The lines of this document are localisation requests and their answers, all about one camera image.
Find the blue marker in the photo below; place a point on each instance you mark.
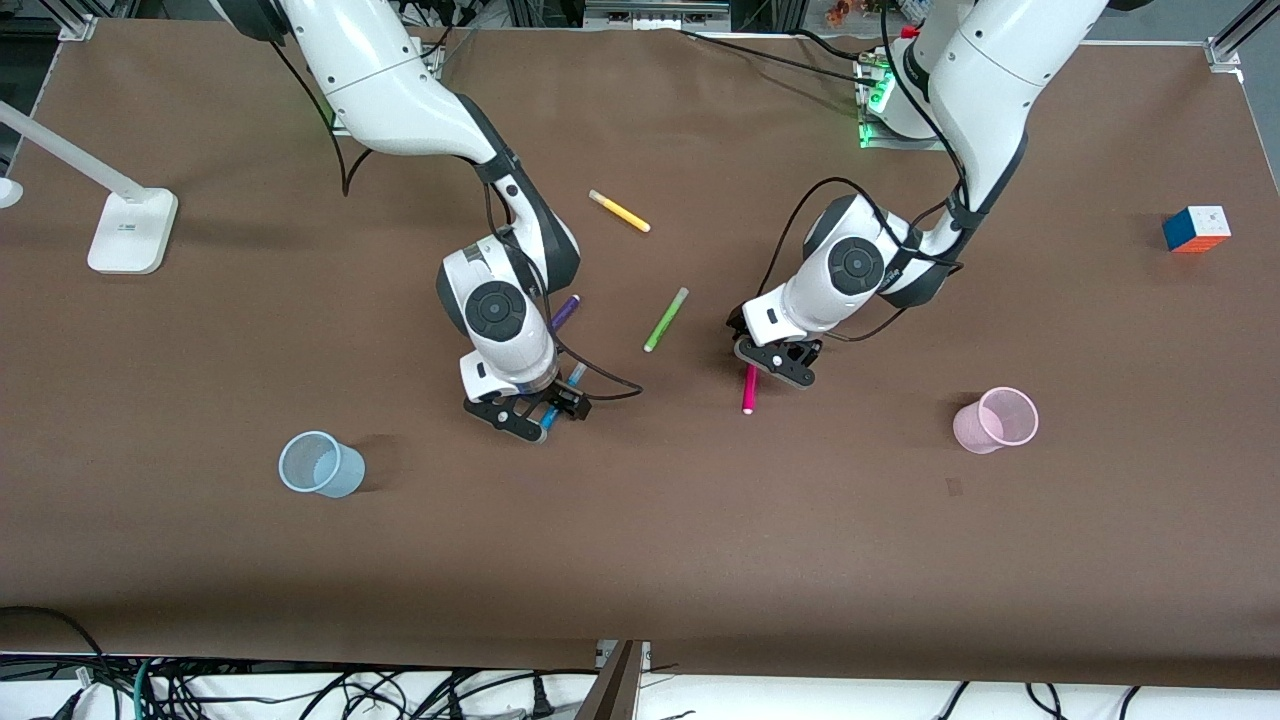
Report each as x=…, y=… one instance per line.
x=577, y=374

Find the aluminium frame profile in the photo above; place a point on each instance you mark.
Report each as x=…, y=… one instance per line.
x=1235, y=35
x=78, y=20

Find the purple marker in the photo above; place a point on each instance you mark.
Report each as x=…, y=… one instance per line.
x=566, y=312

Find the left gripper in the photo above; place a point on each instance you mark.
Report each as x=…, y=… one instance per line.
x=735, y=320

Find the green marker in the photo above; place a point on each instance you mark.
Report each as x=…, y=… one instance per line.
x=666, y=320

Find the pink marker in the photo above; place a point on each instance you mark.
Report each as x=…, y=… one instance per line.
x=750, y=395

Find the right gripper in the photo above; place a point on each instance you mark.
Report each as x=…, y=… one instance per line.
x=568, y=401

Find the black power plug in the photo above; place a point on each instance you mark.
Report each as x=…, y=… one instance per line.
x=542, y=700

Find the colourful puzzle cube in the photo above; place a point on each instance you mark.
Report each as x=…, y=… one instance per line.
x=1195, y=230

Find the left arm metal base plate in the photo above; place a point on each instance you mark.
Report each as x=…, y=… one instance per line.
x=900, y=144

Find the yellow marker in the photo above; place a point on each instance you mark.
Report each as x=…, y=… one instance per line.
x=620, y=211

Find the blue plastic cup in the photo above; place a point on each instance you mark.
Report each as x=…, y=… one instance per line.
x=345, y=475

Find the dark table leg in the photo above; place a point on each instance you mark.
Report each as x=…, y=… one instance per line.
x=610, y=690

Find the pink plastic cup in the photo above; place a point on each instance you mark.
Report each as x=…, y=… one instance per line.
x=970, y=428

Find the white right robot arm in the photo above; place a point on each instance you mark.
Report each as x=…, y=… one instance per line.
x=380, y=80

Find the grey metal box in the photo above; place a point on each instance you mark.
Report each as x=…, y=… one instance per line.
x=655, y=12

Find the white desk lamp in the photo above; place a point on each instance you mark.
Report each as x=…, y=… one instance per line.
x=130, y=235

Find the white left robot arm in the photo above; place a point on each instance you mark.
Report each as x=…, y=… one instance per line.
x=990, y=80

